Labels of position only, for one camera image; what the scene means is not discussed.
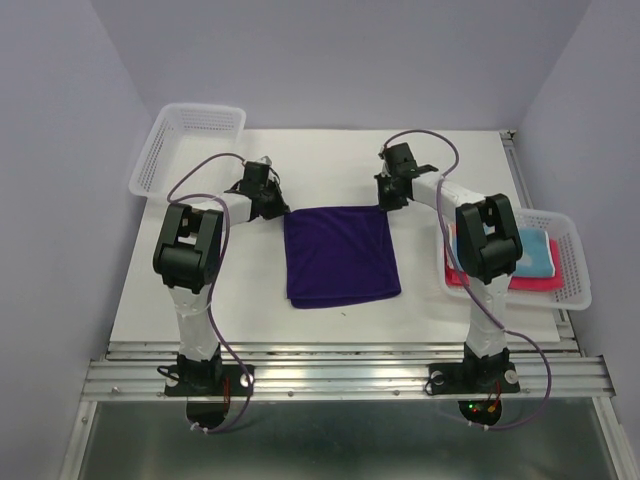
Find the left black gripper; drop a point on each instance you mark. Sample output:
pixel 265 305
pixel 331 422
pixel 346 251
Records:
pixel 280 208

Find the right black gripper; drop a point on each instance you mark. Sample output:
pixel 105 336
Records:
pixel 384 202

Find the purple towel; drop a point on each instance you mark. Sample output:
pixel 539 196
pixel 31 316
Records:
pixel 339 256

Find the pink towel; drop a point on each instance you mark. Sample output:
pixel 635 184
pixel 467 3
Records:
pixel 517 283

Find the blue orange patterned towel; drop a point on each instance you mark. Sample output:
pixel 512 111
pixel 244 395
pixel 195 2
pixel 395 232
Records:
pixel 537 259

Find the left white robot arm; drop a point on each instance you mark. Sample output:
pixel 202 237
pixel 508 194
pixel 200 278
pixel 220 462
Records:
pixel 188 257

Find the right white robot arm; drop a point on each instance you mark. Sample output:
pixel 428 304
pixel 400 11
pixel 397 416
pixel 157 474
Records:
pixel 483 243

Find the white basket at left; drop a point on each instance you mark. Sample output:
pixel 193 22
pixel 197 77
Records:
pixel 182 135

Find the white basket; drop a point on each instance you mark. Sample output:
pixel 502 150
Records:
pixel 574 293
pixel 182 135

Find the white basket at right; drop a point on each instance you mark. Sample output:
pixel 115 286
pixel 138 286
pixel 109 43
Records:
pixel 574 293

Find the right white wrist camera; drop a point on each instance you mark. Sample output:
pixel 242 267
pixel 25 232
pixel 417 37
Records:
pixel 382 155

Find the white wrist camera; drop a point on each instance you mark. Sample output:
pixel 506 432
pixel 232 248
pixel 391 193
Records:
pixel 265 160
pixel 382 155

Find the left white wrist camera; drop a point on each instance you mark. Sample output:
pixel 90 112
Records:
pixel 265 160

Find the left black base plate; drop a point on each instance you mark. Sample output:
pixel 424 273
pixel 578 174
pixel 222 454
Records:
pixel 233 382

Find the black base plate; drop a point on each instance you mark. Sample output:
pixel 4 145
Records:
pixel 233 382
pixel 457 379

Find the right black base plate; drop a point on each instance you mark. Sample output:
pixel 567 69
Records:
pixel 457 379

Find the aluminium mounting rail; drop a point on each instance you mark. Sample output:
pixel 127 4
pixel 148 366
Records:
pixel 361 371

